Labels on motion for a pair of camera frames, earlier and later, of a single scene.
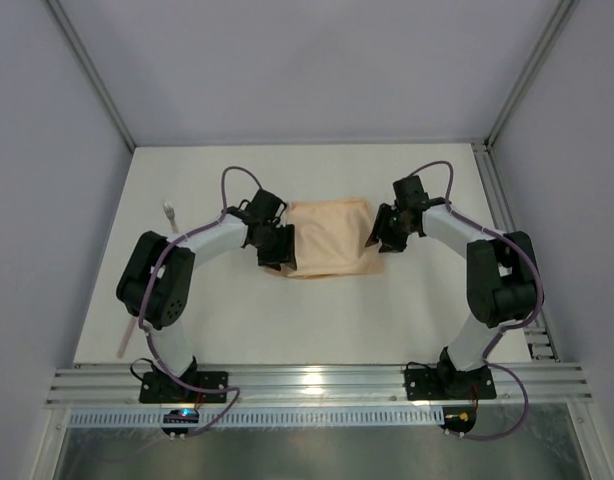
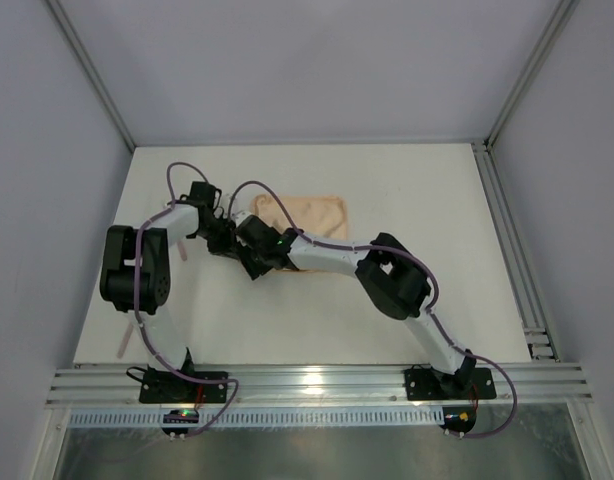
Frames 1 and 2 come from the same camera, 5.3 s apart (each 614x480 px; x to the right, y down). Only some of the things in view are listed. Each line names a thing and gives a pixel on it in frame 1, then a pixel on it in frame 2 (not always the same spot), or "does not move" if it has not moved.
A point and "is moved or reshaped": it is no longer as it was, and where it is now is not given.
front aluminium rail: x=317 y=385 does not move
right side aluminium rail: x=498 y=203 does not move
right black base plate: x=433 y=384 does not move
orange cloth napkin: x=330 y=237 is moved or reshaped
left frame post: x=89 y=65 does not move
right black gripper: x=387 y=230 -> x=254 y=265
